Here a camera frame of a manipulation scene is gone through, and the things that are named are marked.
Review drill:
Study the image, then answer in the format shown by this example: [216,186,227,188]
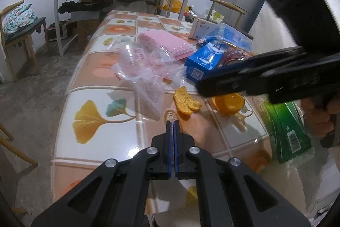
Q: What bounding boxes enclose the green plastic bottle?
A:
[263,100,315,168]

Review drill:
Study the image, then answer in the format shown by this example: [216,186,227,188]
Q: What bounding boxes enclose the red drink can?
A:
[221,48,252,66]

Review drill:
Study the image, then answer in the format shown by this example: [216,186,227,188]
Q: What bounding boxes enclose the blue plastic package bag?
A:
[198,24,254,52]

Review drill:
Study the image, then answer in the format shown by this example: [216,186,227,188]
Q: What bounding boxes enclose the orange peel piece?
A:
[174,86,202,115]

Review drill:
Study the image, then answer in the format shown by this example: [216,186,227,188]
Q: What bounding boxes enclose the blue toothpaste box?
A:
[184,40,228,82]

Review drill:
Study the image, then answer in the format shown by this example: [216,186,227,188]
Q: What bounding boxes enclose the white yellow medicine box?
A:
[188,18,219,40]

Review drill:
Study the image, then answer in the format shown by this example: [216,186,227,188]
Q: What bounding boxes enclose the clear plastic bag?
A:
[112,42,186,119]

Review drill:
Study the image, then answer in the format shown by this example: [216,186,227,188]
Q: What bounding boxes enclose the person's right hand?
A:
[301,97,339,138]

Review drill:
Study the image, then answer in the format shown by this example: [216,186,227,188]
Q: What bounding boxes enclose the orange fruit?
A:
[211,93,245,115]

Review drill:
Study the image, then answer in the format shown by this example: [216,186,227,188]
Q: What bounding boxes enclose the wooden chair black seat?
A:
[204,0,254,40]

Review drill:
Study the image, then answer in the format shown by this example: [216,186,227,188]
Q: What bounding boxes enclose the patterned tablecloth dining table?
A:
[51,11,272,200]

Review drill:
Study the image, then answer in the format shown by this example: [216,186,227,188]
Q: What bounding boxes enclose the pink cloth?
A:
[138,30,195,60]

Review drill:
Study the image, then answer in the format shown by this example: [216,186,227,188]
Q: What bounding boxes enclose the yellow plastic bag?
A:
[161,0,182,14]

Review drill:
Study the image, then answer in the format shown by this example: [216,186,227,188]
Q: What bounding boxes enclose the black clothes on shelf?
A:
[58,0,113,14]

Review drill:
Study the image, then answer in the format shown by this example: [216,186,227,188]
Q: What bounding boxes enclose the left chair with cushion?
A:
[1,0,48,82]

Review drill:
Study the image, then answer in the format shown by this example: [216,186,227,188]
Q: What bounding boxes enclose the floral cushion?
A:
[2,3,38,36]

